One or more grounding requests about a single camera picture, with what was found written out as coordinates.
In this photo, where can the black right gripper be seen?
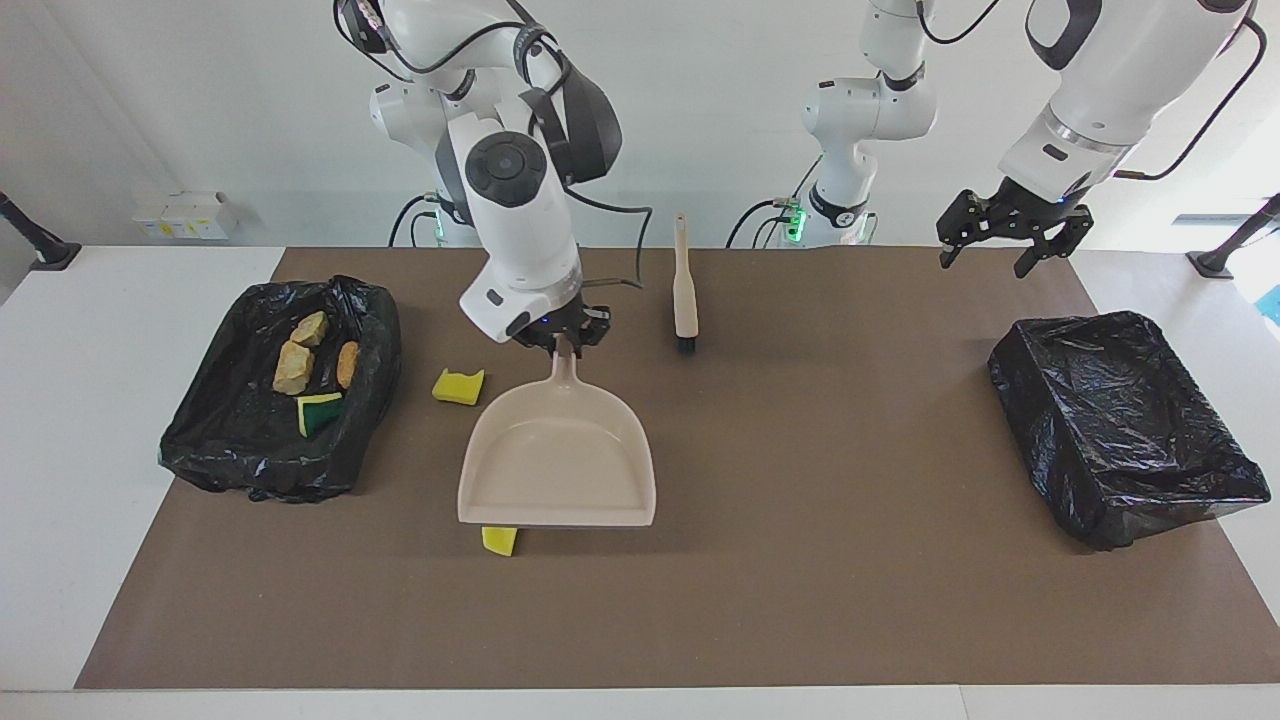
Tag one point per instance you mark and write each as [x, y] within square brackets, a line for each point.
[565, 322]

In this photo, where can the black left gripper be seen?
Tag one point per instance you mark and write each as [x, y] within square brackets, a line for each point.
[1010, 215]

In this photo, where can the beige plastic dustpan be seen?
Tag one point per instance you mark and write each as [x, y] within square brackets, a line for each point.
[555, 470]

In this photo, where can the beige brush with black bristles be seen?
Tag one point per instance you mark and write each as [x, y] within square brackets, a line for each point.
[685, 290]

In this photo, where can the brown bread roll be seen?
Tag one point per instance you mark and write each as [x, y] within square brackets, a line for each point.
[347, 364]

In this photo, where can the pale bread chunk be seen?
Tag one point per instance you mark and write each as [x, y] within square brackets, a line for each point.
[310, 328]

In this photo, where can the yellow green sponge piece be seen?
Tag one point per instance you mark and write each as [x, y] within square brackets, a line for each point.
[319, 412]

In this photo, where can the striped croissant piece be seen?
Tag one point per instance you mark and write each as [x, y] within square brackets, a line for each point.
[293, 368]

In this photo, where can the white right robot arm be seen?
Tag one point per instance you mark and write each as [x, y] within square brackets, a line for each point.
[520, 230]

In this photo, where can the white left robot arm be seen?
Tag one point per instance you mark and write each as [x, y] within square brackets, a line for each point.
[1130, 70]

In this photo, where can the black bag lined bin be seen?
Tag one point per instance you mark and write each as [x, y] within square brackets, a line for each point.
[230, 440]
[1120, 430]

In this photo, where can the brown table mat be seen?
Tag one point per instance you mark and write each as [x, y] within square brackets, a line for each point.
[620, 620]

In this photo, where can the blue object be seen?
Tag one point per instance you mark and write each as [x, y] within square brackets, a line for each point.
[1272, 305]

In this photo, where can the black camera stand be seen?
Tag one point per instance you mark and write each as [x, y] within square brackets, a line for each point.
[1225, 255]
[45, 250]

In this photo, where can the white wall socket boxes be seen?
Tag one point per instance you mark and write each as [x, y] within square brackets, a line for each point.
[185, 218]

